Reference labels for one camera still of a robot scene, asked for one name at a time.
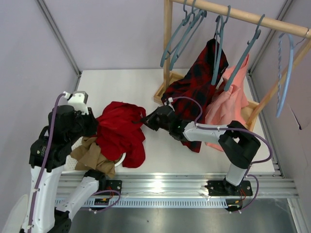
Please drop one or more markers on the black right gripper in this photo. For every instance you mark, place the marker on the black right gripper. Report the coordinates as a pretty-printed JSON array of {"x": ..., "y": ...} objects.
[{"x": 152, "y": 120}]

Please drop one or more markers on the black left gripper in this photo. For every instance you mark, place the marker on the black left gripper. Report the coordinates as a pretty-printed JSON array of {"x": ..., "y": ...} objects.
[{"x": 90, "y": 122}]

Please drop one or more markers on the red skirt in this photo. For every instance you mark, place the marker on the red skirt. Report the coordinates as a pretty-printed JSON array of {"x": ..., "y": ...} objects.
[{"x": 116, "y": 134}]

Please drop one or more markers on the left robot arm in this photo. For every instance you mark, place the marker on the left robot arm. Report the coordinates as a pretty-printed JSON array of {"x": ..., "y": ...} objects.
[{"x": 67, "y": 123}]

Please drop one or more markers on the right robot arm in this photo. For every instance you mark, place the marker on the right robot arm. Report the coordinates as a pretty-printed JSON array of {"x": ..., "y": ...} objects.
[{"x": 238, "y": 144}]

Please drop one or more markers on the grey-blue hanger with pink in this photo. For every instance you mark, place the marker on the grey-blue hanger with pink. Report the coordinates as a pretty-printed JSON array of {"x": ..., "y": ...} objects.
[{"x": 244, "y": 55}]

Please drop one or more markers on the grey-blue hanger with plaid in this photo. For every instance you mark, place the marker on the grey-blue hanger with plaid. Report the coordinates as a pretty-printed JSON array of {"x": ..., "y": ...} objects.
[{"x": 218, "y": 36}]

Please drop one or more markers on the light blue hanger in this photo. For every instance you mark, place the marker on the light blue hanger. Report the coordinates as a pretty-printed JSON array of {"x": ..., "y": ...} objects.
[{"x": 281, "y": 96}]

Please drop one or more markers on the tan garment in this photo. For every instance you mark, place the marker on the tan garment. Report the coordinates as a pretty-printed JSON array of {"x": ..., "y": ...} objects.
[{"x": 88, "y": 156}]

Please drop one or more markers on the white perforated laundry basket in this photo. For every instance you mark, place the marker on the white perforated laundry basket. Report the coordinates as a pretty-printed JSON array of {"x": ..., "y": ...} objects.
[{"x": 71, "y": 163}]

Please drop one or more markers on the red navy plaid garment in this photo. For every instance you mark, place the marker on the red navy plaid garment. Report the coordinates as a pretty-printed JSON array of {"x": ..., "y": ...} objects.
[{"x": 196, "y": 85}]

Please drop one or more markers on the pink garment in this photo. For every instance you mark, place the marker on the pink garment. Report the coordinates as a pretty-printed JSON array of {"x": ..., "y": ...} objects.
[{"x": 226, "y": 106}]

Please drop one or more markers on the wooden clothes rack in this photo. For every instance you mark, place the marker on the wooden clothes rack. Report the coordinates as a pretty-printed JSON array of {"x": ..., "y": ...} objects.
[{"x": 252, "y": 111}]

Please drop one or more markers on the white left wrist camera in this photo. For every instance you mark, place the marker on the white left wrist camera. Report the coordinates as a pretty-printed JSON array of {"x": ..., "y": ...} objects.
[{"x": 78, "y": 100}]

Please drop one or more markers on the aluminium mounting rail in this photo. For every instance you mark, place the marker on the aluminium mounting rail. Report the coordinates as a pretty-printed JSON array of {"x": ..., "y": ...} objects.
[{"x": 192, "y": 186}]

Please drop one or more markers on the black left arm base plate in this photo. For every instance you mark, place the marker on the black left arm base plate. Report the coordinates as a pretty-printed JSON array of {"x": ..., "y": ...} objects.
[{"x": 115, "y": 185}]

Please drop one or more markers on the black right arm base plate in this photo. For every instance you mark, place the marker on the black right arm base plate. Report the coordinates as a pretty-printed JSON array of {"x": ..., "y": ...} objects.
[{"x": 220, "y": 188}]

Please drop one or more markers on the white slotted cable duct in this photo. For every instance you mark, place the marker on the white slotted cable duct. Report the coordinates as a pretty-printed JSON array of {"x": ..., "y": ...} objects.
[{"x": 156, "y": 203}]

